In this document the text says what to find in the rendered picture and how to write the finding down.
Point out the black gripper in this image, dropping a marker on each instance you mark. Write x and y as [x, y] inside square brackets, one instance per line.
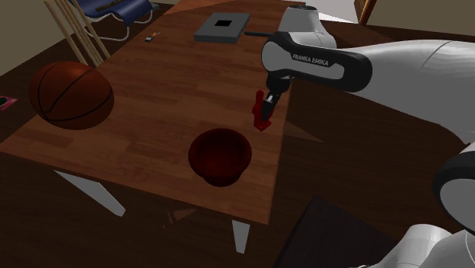
[279, 84]

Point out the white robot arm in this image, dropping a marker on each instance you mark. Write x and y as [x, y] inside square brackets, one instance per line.
[408, 66]

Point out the red clamp-shaped figure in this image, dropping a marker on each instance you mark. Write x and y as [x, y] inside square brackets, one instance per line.
[256, 107]

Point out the dark red bowl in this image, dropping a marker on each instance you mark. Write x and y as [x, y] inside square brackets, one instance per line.
[219, 156]

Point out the flat grey box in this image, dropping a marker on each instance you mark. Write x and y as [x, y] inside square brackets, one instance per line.
[222, 30]

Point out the wooden table with white legs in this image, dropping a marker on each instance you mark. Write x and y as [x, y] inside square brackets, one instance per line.
[167, 92]

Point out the small orange and blue pen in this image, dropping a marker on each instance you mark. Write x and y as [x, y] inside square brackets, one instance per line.
[152, 36]

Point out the dark robot stand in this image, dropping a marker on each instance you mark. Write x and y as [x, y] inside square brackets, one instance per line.
[326, 237]

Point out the orange basketball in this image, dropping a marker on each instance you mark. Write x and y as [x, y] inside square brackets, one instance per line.
[70, 94]

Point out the pink flat item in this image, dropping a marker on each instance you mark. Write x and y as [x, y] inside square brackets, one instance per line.
[6, 102]

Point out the brown wooden door frame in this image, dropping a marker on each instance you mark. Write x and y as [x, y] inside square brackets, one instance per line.
[365, 10]

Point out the blue chair with white frame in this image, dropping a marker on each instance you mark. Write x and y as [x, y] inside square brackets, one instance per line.
[122, 11]

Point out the pale wooden slat frame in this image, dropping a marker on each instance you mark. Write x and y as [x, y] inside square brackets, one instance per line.
[80, 37]

